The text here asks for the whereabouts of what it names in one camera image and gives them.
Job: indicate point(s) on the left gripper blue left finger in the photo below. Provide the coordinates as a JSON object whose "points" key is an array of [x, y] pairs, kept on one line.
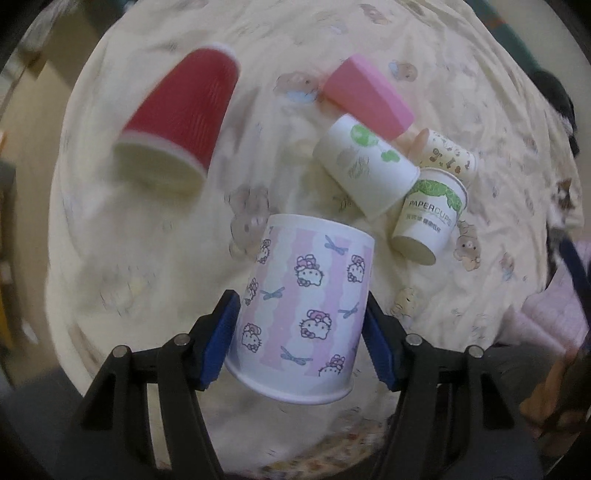
{"points": [[214, 335]]}

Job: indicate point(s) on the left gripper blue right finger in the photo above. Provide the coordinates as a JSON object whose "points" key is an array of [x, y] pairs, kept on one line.
{"points": [[382, 335]]}

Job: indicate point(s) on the Hello Kitty paper cup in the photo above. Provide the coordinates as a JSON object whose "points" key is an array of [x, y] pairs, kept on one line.
{"points": [[301, 317]]}

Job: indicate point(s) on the white Papercups green print cup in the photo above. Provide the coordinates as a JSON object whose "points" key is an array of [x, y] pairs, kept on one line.
{"points": [[429, 215]]}

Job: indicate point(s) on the white cup green tree print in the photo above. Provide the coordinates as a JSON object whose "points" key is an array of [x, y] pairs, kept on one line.
{"points": [[372, 172]]}

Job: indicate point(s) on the red ribbed paper cup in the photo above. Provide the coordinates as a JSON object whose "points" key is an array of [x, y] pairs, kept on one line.
{"points": [[170, 139]]}

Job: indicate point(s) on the small cartoon print paper cup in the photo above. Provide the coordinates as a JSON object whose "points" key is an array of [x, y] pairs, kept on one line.
{"points": [[437, 151]]}

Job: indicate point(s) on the pink cup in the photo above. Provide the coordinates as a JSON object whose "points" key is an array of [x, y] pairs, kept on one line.
{"points": [[360, 89]]}

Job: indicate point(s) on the cream cartoon print duvet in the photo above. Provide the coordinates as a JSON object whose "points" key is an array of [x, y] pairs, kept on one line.
{"points": [[308, 155]]}

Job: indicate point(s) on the black clothes pile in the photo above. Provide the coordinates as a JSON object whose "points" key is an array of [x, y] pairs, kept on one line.
{"points": [[554, 92]]}

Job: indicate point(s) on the teal headboard cushion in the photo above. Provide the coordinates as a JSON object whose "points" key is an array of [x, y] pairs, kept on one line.
{"points": [[505, 36]]}

